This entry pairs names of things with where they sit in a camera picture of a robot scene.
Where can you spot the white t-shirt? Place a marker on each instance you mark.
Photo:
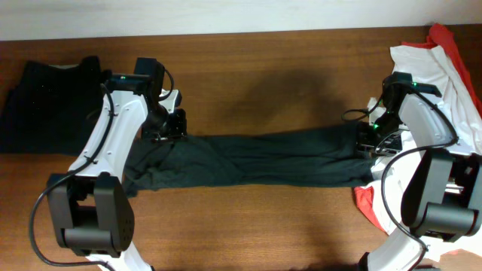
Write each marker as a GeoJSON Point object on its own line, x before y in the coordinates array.
{"type": "Point", "coordinates": [429, 66]}

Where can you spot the dark green Nike t-shirt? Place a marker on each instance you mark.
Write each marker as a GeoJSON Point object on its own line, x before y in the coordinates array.
{"type": "Point", "coordinates": [321, 157]}

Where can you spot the red garment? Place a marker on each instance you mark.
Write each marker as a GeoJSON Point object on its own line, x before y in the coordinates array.
{"type": "Point", "coordinates": [440, 36]}

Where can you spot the folded black clothes stack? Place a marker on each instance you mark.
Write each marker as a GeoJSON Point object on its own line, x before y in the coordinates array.
{"type": "Point", "coordinates": [52, 110]}

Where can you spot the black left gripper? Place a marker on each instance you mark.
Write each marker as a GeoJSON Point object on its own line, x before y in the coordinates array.
{"type": "Point", "coordinates": [178, 129]}

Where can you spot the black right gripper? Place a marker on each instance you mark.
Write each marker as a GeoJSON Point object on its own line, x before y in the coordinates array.
{"type": "Point", "coordinates": [362, 138]}

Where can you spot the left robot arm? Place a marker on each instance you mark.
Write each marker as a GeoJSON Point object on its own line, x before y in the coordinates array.
{"type": "Point", "coordinates": [89, 208]}

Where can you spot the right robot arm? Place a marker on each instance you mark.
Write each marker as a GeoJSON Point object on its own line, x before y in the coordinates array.
{"type": "Point", "coordinates": [442, 200]}

